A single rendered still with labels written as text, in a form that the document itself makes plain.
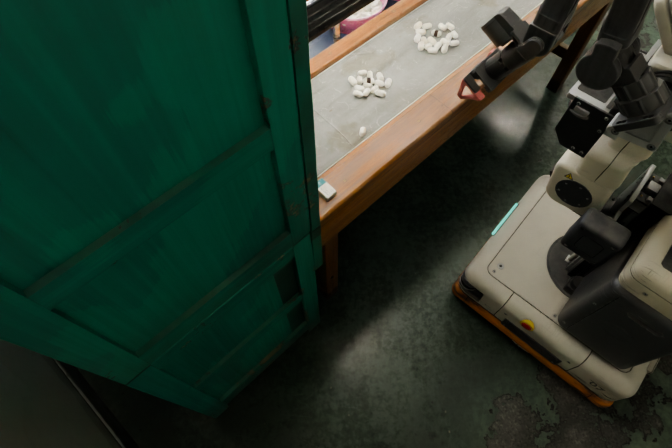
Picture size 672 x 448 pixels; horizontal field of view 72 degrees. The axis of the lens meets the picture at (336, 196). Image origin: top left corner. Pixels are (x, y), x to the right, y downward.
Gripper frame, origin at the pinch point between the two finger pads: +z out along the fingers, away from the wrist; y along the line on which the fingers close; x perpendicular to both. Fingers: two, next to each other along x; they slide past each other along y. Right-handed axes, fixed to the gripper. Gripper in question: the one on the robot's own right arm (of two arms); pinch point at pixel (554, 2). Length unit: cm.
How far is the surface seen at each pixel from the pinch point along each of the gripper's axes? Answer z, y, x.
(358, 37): 43, 28, -33
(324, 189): 26, 82, -4
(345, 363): 84, 101, 54
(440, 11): 39.9, -4.9, -21.8
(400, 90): 34, 36, -10
